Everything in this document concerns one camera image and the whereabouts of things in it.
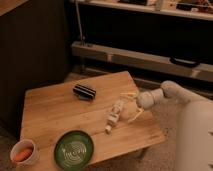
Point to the black striped box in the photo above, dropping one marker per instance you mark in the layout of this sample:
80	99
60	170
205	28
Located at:
84	91

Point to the grey metal shelf beam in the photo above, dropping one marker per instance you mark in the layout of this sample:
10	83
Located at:
156	63

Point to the black handle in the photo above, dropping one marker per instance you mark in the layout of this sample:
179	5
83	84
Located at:
184	64

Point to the wooden table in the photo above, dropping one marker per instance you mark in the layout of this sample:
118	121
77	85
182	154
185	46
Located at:
51	111

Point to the white cup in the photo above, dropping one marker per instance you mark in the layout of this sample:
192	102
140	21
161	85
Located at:
21	145

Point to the upper shelf with clutter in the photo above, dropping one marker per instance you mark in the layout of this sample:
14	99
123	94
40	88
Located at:
116	4

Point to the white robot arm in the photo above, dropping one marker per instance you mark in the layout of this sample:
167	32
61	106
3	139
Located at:
194	140

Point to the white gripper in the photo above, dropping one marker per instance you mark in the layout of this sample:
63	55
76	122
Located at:
144	100

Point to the orange carrot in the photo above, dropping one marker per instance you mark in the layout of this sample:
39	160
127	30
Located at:
23	155

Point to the white plastic bottle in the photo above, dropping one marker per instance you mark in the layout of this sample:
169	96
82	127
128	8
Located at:
114	115

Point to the green patterned plate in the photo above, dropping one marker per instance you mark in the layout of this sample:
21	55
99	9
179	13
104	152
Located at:
73	151

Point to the metal pole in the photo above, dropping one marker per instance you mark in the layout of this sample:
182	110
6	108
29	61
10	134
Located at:
82	39

